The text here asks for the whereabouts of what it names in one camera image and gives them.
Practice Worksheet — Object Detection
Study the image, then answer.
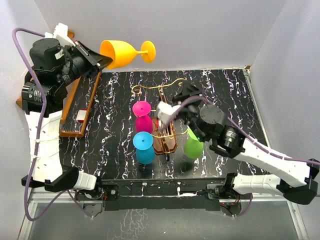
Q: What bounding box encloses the magenta wine glass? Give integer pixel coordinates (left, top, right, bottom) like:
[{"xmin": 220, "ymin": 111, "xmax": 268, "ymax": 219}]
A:
[{"xmin": 132, "ymin": 101, "xmax": 153, "ymax": 134}]

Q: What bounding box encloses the green wine glass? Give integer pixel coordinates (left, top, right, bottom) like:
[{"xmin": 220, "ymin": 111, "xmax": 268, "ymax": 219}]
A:
[{"xmin": 183, "ymin": 128, "xmax": 204, "ymax": 159}]

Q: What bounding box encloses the blue wine glass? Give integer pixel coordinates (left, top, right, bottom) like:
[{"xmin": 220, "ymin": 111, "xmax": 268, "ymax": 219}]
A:
[{"xmin": 133, "ymin": 131, "xmax": 156, "ymax": 165}]

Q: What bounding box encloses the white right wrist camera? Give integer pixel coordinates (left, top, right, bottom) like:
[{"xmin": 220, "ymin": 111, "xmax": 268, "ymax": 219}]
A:
[{"xmin": 155, "ymin": 101, "xmax": 181, "ymax": 126}]

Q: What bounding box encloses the aluminium frame rail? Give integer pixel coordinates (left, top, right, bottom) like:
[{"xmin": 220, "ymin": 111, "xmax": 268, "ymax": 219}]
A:
[{"xmin": 18, "ymin": 190, "xmax": 309, "ymax": 240}]

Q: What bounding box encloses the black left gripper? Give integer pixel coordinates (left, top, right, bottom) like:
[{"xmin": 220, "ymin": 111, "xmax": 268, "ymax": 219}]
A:
[{"xmin": 56, "ymin": 39, "xmax": 113, "ymax": 86}]

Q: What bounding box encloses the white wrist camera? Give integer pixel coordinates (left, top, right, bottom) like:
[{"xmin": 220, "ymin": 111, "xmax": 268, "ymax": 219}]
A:
[
  {"xmin": 53, "ymin": 23, "xmax": 75, "ymax": 47},
  {"xmin": 155, "ymin": 101, "xmax": 181, "ymax": 126}
]

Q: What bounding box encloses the gold wire wine glass rack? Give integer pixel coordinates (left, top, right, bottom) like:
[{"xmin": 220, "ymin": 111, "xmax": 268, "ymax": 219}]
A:
[{"xmin": 131, "ymin": 78, "xmax": 185, "ymax": 161}]

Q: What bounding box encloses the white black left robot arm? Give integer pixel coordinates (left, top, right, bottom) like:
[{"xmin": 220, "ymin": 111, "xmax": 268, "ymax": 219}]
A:
[{"xmin": 21, "ymin": 38, "xmax": 113, "ymax": 200}]

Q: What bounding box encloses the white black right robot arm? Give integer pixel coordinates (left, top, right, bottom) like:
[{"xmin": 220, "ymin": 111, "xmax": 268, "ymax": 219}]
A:
[{"xmin": 172, "ymin": 82, "xmax": 320, "ymax": 205}]

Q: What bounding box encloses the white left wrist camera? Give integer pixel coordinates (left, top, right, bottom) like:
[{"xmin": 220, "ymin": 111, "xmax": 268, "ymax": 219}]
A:
[{"xmin": 53, "ymin": 23, "xmax": 75, "ymax": 47}]

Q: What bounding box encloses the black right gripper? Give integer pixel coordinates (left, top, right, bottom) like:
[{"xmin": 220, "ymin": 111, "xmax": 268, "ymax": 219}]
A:
[{"xmin": 170, "ymin": 79, "xmax": 207, "ymax": 143}]

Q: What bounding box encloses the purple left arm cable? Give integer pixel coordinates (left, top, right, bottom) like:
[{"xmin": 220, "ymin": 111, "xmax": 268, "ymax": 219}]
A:
[{"xmin": 11, "ymin": 27, "xmax": 101, "ymax": 222}]

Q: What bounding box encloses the small white red box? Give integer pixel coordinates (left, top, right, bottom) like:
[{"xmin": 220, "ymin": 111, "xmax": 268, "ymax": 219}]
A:
[{"xmin": 76, "ymin": 109, "xmax": 87, "ymax": 123}]

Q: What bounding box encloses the orange yellow wine glass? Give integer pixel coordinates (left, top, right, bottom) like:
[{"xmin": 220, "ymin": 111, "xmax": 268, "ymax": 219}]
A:
[{"xmin": 99, "ymin": 40, "xmax": 156, "ymax": 70}]

